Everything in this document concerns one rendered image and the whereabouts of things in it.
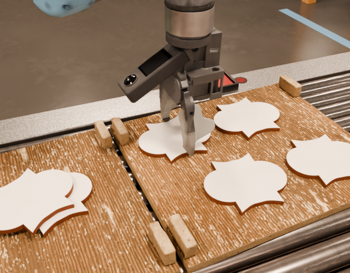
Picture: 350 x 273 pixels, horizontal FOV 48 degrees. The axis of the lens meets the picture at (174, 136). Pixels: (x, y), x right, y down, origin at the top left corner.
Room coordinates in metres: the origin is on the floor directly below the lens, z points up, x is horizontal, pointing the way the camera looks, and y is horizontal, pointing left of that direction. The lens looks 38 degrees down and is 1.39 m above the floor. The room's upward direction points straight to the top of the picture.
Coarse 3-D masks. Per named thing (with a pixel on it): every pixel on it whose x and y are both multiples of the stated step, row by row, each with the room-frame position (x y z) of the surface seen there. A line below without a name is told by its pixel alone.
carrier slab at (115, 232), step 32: (0, 160) 0.52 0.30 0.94; (32, 160) 0.52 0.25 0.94; (64, 160) 0.52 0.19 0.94; (96, 160) 0.52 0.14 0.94; (96, 192) 0.44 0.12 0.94; (128, 192) 0.44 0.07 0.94; (64, 224) 0.38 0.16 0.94; (96, 224) 0.38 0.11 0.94; (128, 224) 0.38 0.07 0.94; (0, 256) 0.33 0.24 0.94; (32, 256) 0.33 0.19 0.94; (64, 256) 0.33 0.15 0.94; (96, 256) 0.33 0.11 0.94; (128, 256) 0.33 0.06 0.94
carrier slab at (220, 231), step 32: (224, 96) 0.73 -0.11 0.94; (256, 96) 0.73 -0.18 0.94; (288, 96) 0.73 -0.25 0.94; (128, 128) 0.62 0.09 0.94; (288, 128) 0.62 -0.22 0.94; (320, 128) 0.62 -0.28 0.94; (128, 160) 0.52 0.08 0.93; (160, 160) 0.52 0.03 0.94; (192, 160) 0.52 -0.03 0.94; (224, 160) 0.52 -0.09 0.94; (256, 160) 0.52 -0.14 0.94; (160, 192) 0.44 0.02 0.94; (192, 192) 0.44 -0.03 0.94; (288, 192) 0.44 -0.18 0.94; (320, 192) 0.44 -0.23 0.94; (192, 224) 0.38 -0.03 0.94; (224, 224) 0.38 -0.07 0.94; (256, 224) 0.38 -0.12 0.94; (288, 224) 0.38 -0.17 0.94; (192, 256) 0.33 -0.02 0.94; (224, 256) 0.33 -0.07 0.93
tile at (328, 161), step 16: (304, 144) 0.56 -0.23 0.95; (320, 144) 0.56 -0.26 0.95; (336, 144) 0.56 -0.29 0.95; (288, 160) 0.51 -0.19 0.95; (304, 160) 0.51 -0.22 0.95; (320, 160) 0.51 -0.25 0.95; (336, 160) 0.51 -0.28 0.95; (304, 176) 0.48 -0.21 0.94; (320, 176) 0.47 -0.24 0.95; (336, 176) 0.47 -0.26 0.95
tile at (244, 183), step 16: (240, 160) 0.51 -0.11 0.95; (208, 176) 0.47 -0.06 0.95; (224, 176) 0.47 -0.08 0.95; (240, 176) 0.47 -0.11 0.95; (256, 176) 0.47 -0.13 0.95; (272, 176) 0.47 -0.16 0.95; (208, 192) 0.44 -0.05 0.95; (224, 192) 0.44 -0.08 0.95; (240, 192) 0.44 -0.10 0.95; (256, 192) 0.44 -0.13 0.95; (272, 192) 0.44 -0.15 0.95; (240, 208) 0.40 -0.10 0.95
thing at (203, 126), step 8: (200, 112) 0.56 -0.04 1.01; (184, 120) 0.53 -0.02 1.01; (200, 120) 0.55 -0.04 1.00; (208, 120) 0.55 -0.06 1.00; (184, 128) 0.53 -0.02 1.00; (200, 128) 0.54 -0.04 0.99; (208, 128) 0.55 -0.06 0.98; (184, 136) 0.53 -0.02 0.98; (192, 136) 0.53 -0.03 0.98; (200, 136) 0.54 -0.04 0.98; (184, 144) 0.53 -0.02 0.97; (192, 144) 0.53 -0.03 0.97; (192, 152) 0.53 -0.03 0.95
